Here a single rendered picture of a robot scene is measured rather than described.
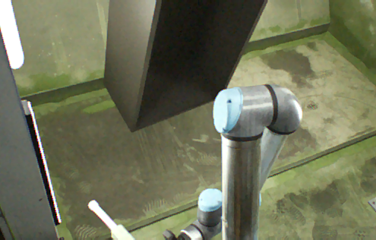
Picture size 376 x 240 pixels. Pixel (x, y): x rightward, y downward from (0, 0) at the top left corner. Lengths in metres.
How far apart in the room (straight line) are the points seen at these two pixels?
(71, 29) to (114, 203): 1.20
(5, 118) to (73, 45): 1.77
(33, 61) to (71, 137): 0.55
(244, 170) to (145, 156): 1.57
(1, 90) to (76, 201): 1.44
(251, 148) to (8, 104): 0.66
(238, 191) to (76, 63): 1.98
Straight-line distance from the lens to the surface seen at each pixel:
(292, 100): 1.17
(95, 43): 2.99
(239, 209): 1.23
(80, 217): 2.46
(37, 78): 2.94
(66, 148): 2.76
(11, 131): 1.27
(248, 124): 1.11
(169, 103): 2.39
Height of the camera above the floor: 2.17
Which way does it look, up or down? 47 degrees down
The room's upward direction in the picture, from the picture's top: 8 degrees clockwise
